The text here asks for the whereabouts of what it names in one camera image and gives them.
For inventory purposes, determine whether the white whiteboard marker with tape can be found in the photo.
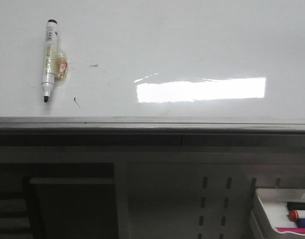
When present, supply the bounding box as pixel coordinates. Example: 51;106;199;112
41;19;68;103

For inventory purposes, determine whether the white whiteboard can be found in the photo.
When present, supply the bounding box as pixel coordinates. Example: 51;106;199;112
0;0;305;132

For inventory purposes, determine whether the white slotted pegboard panel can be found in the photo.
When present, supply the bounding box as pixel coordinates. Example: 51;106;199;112
115;163;305;239

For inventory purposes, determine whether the dark shelf unit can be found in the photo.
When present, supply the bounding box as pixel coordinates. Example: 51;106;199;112
0;163;119;239

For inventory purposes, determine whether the white plastic storage bin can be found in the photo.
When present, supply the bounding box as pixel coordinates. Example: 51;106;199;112
250;188;305;239

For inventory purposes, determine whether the black marker in bin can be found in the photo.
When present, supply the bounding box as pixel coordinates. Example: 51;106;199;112
287;202;305;211

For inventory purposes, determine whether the orange capped marker in bin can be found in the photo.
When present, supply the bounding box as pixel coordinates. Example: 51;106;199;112
289;210;305;221

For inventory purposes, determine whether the blue marker in bin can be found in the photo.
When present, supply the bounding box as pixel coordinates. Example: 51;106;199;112
296;218;305;228

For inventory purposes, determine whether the pink paper in bin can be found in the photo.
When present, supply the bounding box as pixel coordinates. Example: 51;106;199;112
275;228;305;235

